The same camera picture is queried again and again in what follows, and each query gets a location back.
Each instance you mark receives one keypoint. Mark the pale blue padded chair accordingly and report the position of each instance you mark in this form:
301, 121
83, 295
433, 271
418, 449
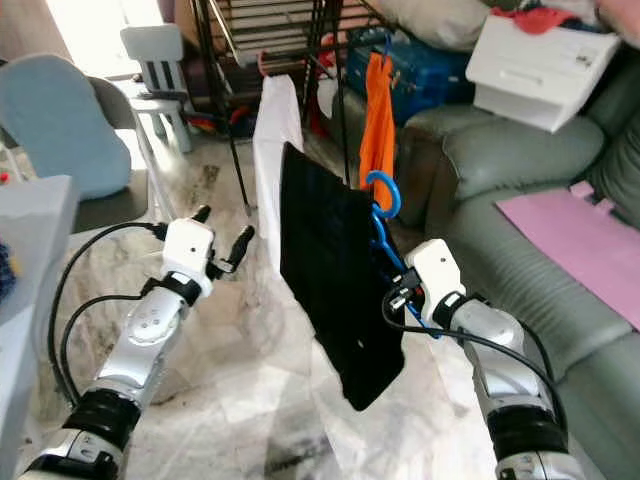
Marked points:
60, 125

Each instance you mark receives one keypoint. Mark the white drawer box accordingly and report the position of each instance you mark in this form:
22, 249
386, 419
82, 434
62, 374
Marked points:
540, 70

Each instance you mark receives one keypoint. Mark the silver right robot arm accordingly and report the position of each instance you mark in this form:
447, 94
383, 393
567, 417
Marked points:
510, 360

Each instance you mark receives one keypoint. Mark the purple flat mat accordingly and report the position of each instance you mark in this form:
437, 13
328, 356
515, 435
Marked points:
575, 240

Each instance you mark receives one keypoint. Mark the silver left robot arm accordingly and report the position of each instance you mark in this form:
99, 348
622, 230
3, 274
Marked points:
150, 340

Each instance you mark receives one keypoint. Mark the blue suitcase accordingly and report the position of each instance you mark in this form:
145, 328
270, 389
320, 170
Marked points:
435, 75

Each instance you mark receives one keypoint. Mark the black metal clothes rack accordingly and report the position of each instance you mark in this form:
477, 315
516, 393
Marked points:
265, 22

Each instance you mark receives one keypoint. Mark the white plastic kids chair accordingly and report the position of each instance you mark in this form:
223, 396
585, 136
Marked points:
157, 65

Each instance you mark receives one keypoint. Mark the white hanging garment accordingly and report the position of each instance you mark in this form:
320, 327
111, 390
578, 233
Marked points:
278, 150

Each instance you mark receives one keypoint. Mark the beige pillow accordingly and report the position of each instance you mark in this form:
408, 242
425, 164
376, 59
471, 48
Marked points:
435, 20

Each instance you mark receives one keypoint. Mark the red cloth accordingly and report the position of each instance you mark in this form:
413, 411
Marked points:
540, 18

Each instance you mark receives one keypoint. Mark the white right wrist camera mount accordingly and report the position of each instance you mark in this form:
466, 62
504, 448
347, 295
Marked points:
438, 270

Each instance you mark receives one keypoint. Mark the orange hanging garment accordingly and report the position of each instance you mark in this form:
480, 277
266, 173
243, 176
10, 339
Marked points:
380, 120

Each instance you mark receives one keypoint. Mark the black garment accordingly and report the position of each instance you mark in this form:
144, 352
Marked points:
340, 280

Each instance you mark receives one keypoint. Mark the grey-green leather sofa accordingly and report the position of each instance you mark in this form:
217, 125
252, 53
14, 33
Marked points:
510, 150

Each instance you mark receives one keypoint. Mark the pale grey folding table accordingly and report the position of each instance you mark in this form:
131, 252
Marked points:
35, 350

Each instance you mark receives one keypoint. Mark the blue plaid cloth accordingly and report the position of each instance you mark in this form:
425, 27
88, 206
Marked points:
6, 278

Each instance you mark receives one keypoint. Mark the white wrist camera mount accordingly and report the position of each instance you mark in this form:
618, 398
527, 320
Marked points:
438, 270
190, 248

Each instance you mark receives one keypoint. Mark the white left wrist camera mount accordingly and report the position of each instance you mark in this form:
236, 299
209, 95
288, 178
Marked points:
190, 248

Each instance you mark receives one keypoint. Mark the blue plastic clothes hanger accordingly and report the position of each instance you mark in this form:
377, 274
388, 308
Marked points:
398, 196

